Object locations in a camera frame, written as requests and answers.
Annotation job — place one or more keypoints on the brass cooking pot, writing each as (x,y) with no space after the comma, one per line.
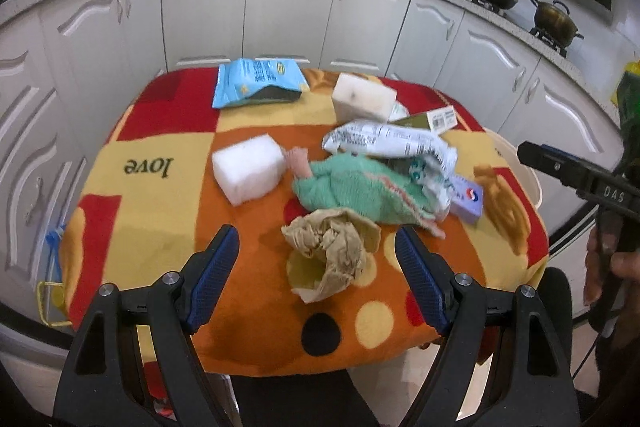
(552,22)

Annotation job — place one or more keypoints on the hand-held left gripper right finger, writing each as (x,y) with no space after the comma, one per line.
(417,282)

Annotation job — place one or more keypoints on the white foam block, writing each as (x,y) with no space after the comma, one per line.
(245,167)

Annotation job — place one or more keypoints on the blue snack bag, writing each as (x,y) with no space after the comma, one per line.
(245,79)

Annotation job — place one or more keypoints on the printed blanket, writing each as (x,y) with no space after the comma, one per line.
(165,217)

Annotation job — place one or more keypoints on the white kitchen cabinets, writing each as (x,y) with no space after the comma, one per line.
(290,17)

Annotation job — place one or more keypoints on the large yellow oil bottle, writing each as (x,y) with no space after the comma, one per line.
(634,69)

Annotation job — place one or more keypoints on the yellow metal frame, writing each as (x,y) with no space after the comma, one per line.
(50,307)

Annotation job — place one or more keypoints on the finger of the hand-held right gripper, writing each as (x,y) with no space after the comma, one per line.
(555,162)

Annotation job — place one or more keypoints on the green knit cloth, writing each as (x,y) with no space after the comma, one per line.
(350,187)

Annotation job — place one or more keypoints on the white green cardboard box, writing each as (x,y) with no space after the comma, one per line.
(435,119)

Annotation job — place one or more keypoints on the small purple box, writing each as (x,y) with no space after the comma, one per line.
(467,202)

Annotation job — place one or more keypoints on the cream foam block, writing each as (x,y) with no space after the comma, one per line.
(360,99)

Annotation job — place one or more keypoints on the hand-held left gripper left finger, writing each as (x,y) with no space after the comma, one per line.
(220,277)

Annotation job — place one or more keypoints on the white crumpled packet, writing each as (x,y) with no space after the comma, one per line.
(380,139)

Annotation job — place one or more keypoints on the person's right hand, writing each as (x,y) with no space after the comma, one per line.
(592,277)

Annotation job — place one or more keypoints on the white plastic bin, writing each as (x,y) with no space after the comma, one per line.
(520,162)

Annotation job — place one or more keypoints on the brown paper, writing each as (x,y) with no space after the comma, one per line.
(335,252)

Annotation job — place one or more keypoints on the gas stove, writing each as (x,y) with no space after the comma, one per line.
(542,39)

